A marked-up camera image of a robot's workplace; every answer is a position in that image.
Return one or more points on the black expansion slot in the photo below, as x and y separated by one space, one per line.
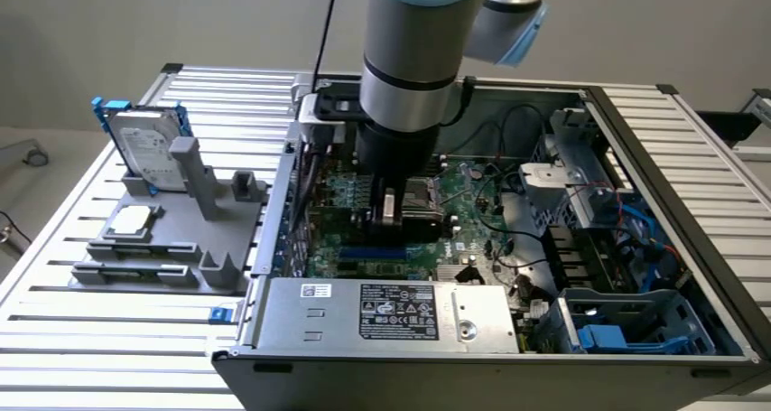
369 266

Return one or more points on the grey parts rack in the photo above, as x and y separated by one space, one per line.
204 248

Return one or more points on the black table corner cap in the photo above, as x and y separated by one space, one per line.
172 68
667 89

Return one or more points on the grey disk bay blue latch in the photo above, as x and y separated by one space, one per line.
637 307

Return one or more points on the silver chipset heatsink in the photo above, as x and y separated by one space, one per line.
451 273

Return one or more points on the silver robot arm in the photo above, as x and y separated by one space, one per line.
409 45

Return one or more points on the green RAM stick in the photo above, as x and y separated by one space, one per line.
129 275
141 251

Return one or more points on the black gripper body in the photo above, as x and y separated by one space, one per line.
393 153

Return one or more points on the chair caster wheel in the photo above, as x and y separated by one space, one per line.
36 157

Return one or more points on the open black PC case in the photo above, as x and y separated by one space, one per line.
481 384

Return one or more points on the CPU socket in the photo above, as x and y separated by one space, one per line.
424 194

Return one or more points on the coin cell battery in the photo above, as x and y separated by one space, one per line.
477 174

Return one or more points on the silver disk bay cage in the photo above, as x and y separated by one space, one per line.
556 176

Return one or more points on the silver hard disk blue bracket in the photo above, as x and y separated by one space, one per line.
147 149

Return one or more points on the black graphics card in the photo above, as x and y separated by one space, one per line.
425 230

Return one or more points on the silver CPU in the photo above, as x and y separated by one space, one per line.
131 221

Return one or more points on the green motherboard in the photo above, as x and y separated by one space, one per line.
337 194

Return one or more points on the silver power supply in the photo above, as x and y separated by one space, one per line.
337 314

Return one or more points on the blue case latch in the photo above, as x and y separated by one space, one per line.
219 315

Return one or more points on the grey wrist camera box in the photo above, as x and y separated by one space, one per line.
328 106

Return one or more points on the black table bracket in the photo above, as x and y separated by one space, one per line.
725 126

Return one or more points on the blue expansion slot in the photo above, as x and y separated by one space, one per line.
373 252

